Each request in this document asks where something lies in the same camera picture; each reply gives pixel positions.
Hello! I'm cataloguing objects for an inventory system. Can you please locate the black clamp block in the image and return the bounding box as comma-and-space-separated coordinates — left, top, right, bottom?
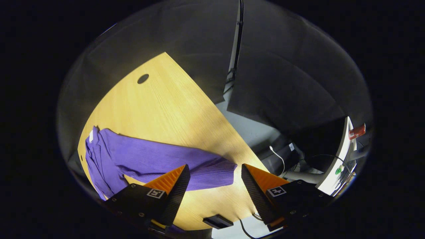
203, 214, 234, 230

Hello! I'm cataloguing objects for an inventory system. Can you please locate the purple knit cardigan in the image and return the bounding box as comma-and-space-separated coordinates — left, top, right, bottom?
85, 125, 238, 233

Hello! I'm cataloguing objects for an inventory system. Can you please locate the white cable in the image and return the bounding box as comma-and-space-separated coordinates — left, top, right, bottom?
269, 145, 286, 176

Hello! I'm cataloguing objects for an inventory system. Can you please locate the black side cloth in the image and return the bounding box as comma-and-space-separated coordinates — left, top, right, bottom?
227, 0, 374, 140

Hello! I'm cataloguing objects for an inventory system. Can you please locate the white stand pole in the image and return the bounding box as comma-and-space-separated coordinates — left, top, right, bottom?
223, 0, 245, 95

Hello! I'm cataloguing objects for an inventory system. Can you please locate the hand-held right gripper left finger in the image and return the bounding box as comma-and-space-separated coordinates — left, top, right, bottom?
105, 164, 191, 229

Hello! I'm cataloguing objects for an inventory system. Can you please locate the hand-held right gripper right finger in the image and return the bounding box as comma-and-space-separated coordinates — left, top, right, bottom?
241, 163, 333, 233

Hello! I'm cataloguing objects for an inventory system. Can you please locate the small red object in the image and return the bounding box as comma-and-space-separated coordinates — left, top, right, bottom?
349, 123, 366, 140

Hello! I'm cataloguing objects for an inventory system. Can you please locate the white panel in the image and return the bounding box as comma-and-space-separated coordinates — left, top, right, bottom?
315, 116, 358, 196

